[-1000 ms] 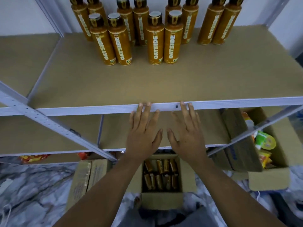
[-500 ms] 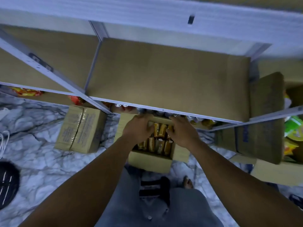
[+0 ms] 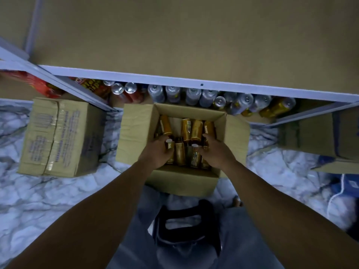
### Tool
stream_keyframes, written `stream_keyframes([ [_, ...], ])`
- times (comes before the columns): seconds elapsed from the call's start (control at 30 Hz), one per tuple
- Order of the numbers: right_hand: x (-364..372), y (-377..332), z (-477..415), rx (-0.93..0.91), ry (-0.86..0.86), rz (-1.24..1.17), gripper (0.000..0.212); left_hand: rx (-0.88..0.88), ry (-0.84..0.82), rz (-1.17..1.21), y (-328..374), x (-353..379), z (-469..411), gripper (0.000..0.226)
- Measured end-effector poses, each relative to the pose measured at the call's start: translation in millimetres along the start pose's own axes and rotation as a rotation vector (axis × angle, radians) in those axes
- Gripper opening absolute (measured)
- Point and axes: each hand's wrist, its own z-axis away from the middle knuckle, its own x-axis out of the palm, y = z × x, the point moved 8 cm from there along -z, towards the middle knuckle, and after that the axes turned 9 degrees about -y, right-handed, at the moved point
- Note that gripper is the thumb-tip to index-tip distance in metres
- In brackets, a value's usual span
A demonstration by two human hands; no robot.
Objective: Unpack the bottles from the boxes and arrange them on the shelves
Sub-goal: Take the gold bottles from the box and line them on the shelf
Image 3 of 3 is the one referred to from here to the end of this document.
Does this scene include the person's right forearm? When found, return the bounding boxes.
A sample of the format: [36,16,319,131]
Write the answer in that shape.
[221,161,359,269]

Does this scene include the blue crate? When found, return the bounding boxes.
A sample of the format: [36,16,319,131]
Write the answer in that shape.
[330,173,359,215]

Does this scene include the black plastic stool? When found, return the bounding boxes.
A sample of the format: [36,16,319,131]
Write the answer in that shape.
[152,199,222,262]

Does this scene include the open brown carton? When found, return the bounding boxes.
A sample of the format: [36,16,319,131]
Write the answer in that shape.
[314,105,359,176]

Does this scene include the white metal shelving rack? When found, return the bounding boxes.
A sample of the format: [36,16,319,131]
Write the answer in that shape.
[0,0,359,128]

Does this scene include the brown cardboard box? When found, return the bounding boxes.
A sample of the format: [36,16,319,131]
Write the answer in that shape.
[116,102,251,198]

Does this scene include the row of silver cans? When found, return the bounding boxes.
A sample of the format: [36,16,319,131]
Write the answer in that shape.
[101,80,297,119]

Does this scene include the person's left hand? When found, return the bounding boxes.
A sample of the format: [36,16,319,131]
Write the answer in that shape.
[137,134,176,172]

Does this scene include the person's grey trousers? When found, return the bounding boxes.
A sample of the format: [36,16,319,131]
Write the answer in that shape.
[105,185,287,269]

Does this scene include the red snack packet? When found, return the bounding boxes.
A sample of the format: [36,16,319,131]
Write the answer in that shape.
[0,70,64,100]

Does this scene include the printed cardboard carton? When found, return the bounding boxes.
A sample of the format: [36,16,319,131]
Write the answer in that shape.
[17,97,107,179]

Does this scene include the bottles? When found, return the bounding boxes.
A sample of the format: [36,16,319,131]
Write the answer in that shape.
[154,114,218,170]

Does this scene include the person's left forearm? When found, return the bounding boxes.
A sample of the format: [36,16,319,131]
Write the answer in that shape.
[6,162,157,269]

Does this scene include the person's right hand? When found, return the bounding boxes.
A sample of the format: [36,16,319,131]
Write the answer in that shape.
[192,133,237,173]

